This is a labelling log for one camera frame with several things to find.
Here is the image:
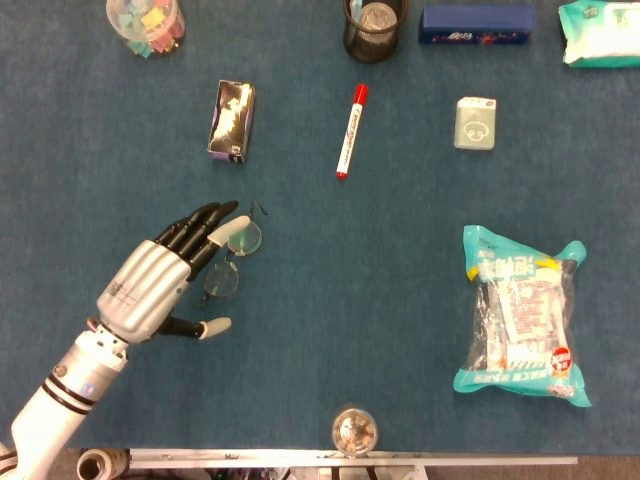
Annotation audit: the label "thin-framed eyeglasses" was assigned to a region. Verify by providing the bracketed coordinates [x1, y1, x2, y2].
[192, 199, 269, 311]

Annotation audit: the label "green white wet wipes pack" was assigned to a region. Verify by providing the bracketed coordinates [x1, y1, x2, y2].
[558, 0, 640, 69]

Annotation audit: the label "black staple box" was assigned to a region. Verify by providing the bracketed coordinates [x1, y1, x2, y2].
[206, 79, 256, 166]

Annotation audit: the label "clear jar of binder clips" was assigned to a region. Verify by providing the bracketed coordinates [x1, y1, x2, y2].
[105, 0, 186, 60]

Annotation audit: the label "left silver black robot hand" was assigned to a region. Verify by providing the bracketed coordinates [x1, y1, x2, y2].
[96, 200, 250, 346]

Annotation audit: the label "teal clear snack bag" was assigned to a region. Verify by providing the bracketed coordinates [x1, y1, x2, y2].
[452, 224, 592, 409]

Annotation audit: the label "aluminium rail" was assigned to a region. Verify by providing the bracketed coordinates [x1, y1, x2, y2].
[128, 448, 579, 470]

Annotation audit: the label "dark blue rectangular box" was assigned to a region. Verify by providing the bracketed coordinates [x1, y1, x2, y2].
[418, 4, 538, 46]

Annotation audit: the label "silver steel wool ball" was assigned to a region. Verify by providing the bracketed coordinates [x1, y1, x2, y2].
[359, 2, 399, 29]

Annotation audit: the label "small grey-green tissue pack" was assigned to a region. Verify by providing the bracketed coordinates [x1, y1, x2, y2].
[453, 96, 498, 151]

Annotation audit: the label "red white marker pen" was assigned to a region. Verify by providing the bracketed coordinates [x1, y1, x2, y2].
[335, 83, 370, 180]

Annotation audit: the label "cardboard tape roll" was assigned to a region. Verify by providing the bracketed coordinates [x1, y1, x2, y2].
[76, 448, 131, 480]

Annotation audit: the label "black mesh pen holder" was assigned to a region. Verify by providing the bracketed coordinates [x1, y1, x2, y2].
[342, 0, 410, 65]

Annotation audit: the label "round metal tin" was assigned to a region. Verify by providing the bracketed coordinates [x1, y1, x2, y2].
[332, 405, 379, 459]

